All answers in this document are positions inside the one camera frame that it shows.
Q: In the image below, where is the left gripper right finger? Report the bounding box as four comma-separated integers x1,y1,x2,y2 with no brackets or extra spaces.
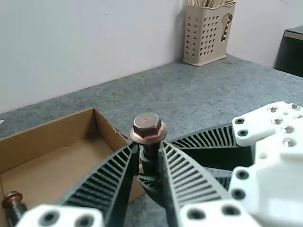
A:
157,141,261,227

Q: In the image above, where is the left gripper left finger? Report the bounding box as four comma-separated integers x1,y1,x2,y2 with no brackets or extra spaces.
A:
14,143,140,227

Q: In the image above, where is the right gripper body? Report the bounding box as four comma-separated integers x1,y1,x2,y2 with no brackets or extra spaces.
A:
250,101,303,227

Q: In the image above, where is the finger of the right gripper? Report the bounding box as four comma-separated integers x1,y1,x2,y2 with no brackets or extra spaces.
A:
169,106,279,171
137,166,258,209

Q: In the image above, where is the dark metal sleeve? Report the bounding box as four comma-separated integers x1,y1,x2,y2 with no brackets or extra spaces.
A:
138,148,159,177
8,204,29,227

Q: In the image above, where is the copper hex flange bolt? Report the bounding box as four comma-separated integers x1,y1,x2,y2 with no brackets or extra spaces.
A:
1,191,24,215
130,113,168,164

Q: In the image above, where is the cardboard box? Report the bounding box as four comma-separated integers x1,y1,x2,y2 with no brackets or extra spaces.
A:
0,107,145,227

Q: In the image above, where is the black box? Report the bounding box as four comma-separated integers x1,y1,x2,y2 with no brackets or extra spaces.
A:
274,25,303,79

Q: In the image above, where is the beige perforated utensil holder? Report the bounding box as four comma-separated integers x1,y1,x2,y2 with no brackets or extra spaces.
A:
182,0,237,67

